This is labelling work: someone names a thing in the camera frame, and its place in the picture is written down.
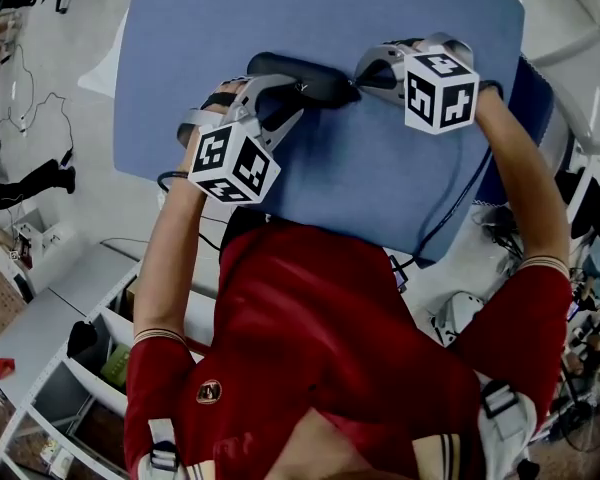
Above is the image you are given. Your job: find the person's red shirt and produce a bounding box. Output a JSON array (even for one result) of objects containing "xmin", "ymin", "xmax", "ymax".
[{"xmin": 123, "ymin": 219, "xmax": 575, "ymax": 480}]

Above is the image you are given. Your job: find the white shelf unit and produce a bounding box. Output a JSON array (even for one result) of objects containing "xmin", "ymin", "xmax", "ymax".
[{"xmin": 0, "ymin": 241, "xmax": 217, "ymax": 480}]

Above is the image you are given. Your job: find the person's right forearm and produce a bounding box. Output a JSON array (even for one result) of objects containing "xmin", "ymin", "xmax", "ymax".
[{"xmin": 472, "ymin": 85, "xmax": 572, "ymax": 272}]

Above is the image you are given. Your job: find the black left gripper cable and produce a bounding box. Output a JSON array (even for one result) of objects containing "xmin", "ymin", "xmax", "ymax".
[{"xmin": 156, "ymin": 169, "xmax": 231, "ymax": 252}]

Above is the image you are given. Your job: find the black pouch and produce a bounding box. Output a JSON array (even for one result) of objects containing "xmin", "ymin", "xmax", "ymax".
[{"xmin": 66, "ymin": 319, "xmax": 99, "ymax": 360}]

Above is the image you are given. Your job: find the small black device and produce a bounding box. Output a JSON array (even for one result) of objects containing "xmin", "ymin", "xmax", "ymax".
[{"xmin": 388, "ymin": 254, "xmax": 410, "ymax": 295}]

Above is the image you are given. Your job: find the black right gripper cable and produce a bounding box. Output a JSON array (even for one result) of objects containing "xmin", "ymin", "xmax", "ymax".
[{"xmin": 410, "ymin": 145, "xmax": 495, "ymax": 269}]

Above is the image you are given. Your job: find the white harness strap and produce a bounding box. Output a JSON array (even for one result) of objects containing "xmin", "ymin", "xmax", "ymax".
[
  {"xmin": 138, "ymin": 416, "xmax": 184, "ymax": 480},
  {"xmin": 477, "ymin": 378, "xmax": 538, "ymax": 480}
]

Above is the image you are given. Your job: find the person's right hand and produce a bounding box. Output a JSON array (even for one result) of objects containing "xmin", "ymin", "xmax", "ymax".
[{"xmin": 382, "ymin": 37, "xmax": 427, "ymax": 53}]

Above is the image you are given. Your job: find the green box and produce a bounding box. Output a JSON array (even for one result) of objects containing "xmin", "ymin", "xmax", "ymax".
[{"xmin": 99, "ymin": 342, "xmax": 132, "ymax": 385}]

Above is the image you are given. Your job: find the black glasses case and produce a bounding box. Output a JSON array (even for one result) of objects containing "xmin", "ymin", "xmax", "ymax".
[{"xmin": 246, "ymin": 51, "xmax": 363, "ymax": 113}]

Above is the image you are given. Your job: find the white headset device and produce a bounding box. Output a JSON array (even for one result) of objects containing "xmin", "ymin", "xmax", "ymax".
[{"xmin": 428, "ymin": 290, "xmax": 485, "ymax": 348}]

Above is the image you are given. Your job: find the thin black floor cable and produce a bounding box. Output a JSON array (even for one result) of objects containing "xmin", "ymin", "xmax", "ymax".
[{"xmin": 0, "ymin": 42, "xmax": 76, "ymax": 169}]

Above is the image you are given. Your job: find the person's left hand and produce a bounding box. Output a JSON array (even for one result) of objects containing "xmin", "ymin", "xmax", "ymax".
[{"xmin": 201, "ymin": 79, "xmax": 247, "ymax": 120}]

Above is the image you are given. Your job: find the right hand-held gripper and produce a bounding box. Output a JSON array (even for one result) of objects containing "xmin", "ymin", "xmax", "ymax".
[{"xmin": 353, "ymin": 31, "xmax": 482, "ymax": 136}]

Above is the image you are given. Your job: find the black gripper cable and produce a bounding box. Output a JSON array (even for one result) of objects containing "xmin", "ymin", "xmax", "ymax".
[
  {"xmin": 156, "ymin": 169, "xmax": 231, "ymax": 252},
  {"xmin": 410, "ymin": 145, "xmax": 495, "ymax": 269}
]

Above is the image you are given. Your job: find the white open box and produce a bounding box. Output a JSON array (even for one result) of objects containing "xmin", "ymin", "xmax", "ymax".
[{"xmin": 10, "ymin": 206, "xmax": 77, "ymax": 272}]

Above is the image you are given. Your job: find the person's left forearm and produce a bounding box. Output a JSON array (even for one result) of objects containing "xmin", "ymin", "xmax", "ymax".
[{"xmin": 132, "ymin": 166, "xmax": 233, "ymax": 343}]

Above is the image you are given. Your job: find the blue table mat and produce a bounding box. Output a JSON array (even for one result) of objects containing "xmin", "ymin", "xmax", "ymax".
[{"xmin": 111, "ymin": 0, "xmax": 526, "ymax": 270}]

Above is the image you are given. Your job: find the tangle of black cables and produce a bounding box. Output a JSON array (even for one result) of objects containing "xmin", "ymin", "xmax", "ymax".
[{"xmin": 471, "ymin": 202, "xmax": 526, "ymax": 272}]

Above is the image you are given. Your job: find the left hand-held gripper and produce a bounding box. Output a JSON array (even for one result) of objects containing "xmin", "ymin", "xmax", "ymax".
[{"xmin": 177, "ymin": 73, "xmax": 307, "ymax": 206}]

